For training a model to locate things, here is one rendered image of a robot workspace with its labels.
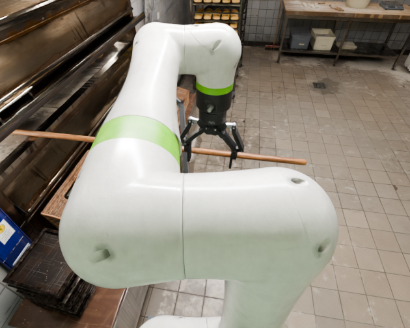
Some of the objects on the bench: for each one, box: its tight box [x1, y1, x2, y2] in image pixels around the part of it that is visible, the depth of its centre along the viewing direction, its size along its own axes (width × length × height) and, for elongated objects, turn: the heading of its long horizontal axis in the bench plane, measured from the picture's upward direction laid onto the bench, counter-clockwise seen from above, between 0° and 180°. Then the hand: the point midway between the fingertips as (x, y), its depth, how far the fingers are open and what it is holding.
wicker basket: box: [176, 87, 189, 128], centre depth 250 cm, size 49×56×28 cm
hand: (209, 159), depth 81 cm, fingers open, 13 cm apart
